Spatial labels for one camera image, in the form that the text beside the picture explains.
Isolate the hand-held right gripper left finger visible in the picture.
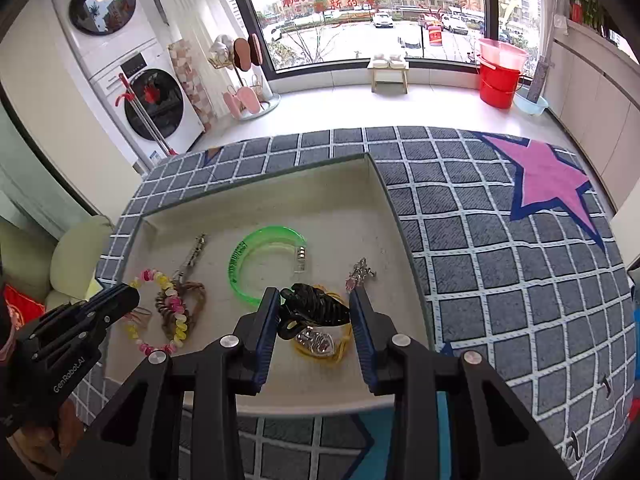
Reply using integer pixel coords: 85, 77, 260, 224
87, 287, 281, 480

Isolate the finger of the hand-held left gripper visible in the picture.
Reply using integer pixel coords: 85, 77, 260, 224
85, 283, 141, 330

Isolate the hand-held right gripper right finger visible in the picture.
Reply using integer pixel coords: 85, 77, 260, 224
348, 287, 573, 480

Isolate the brown spiral hair tie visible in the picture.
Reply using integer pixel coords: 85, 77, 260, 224
155, 290, 188, 341

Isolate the black claw hair clip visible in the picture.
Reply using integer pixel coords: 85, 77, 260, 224
277, 282, 352, 341

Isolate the pink yellow bead bracelet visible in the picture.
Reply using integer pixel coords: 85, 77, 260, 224
125, 269, 190, 357

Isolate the pink crystal hair clip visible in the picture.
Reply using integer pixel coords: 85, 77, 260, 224
345, 257, 376, 292

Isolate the bronze metal hair clip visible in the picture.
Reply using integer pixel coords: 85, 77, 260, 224
172, 233, 208, 281

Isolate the green translucent bangle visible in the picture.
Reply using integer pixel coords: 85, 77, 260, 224
228, 226, 308, 308

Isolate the shallow beige jewelry tray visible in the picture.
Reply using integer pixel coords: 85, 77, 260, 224
102, 152, 438, 418

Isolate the pale green sofa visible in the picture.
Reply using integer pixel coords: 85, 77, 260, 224
0, 215, 116, 321

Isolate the grey plaid star rug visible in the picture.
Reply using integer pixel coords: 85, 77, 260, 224
95, 126, 632, 480

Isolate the white front-load washing machine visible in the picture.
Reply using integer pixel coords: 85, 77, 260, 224
90, 40, 206, 166

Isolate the pink checkered board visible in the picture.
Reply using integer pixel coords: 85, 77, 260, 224
167, 37, 217, 133

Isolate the slipper rack with slippers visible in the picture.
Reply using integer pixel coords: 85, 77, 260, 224
207, 34, 281, 120

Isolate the white dryer with round door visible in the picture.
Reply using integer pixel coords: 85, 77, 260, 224
47, 0, 171, 83

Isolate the small wooden stool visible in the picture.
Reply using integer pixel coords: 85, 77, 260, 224
367, 55, 410, 95

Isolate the red plastic bucket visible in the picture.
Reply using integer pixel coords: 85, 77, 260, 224
477, 57, 523, 110

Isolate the light blue basin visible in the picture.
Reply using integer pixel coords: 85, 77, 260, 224
514, 91, 549, 116

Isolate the grey leaning board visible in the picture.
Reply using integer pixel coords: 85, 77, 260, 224
527, 57, 556, 103

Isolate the pink plastic basin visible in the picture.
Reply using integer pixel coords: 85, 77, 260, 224
477, 37, 530, 71

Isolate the large black-framed window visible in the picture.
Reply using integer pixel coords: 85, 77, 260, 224
235, 0, 546, 73

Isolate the potted green plant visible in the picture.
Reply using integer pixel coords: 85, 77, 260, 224
557, 0, 608, 38

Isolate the yellow woven bracelet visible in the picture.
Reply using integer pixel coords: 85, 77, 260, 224
292, 285, 357, 368

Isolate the red handled mop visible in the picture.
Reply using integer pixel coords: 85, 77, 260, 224
116, 72, 177, 157

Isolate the white wall cabinet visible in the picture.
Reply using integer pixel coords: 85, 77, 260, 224
542, 17, 640, 221

